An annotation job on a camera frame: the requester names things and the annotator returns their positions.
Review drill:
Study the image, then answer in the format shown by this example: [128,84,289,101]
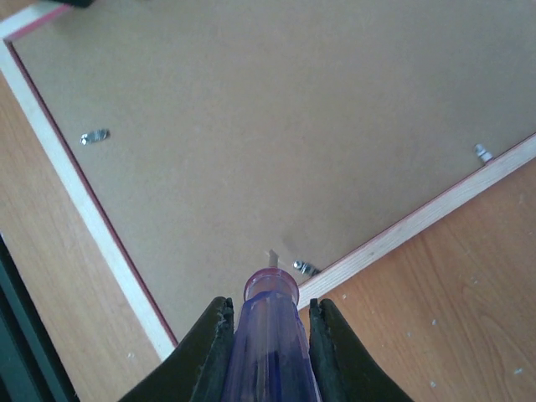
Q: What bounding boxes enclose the metal frame retaining clip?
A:
[80,128,110,146]
[293,260,321,276]
[474,143,493,164]

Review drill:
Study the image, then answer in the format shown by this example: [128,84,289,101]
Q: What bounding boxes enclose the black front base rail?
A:
[1,243,79,401]

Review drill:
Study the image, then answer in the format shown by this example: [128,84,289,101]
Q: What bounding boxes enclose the purple red screwdriver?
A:
[221,250,322,401]

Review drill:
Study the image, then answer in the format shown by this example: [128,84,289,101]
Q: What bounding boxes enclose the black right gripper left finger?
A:
[121,296,234,401]

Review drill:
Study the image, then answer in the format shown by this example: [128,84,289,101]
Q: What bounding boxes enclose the pink picture frame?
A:
[1,1,535,358]

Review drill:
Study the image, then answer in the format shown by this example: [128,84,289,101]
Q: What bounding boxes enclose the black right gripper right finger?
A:
[309,299,411,401]

